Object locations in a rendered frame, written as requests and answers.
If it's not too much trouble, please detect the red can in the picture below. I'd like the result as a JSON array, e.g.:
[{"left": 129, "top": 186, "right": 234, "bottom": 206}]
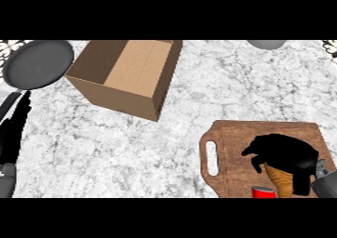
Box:
[{"left": 250, "top": 185, "right": 278, "bottom": 199}]

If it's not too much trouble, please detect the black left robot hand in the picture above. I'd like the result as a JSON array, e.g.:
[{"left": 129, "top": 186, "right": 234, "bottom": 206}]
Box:
[{"left": 0, "top": 90, "right": 33, "bottom": 167}]

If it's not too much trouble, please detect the brown cardboard box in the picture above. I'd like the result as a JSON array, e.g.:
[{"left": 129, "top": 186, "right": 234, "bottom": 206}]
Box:
[{"left": 65, "top": 40, "right": 185, "bottom": 123}]

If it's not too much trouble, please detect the dark grey frying pan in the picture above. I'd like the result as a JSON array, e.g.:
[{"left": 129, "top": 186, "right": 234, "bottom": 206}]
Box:
[{"left": 0, "top": 40, "right": 76, "bottom": 131}]

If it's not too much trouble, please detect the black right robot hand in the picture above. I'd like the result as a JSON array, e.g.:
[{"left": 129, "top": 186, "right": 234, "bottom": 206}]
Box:
[{"left": 241, "top": 133, "right": 322, "bottom": 197}]

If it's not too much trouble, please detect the grey bowl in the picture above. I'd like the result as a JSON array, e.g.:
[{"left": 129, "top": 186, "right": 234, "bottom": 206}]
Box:
[{"left": 247, "top": 40, "right": 287, "bottom": 51}]

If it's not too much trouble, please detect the brown wooden cutting board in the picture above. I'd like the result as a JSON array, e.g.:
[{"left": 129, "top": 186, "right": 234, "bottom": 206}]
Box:
[{"left": 200, "top": 119, "right": 337, "bottom": 199}]

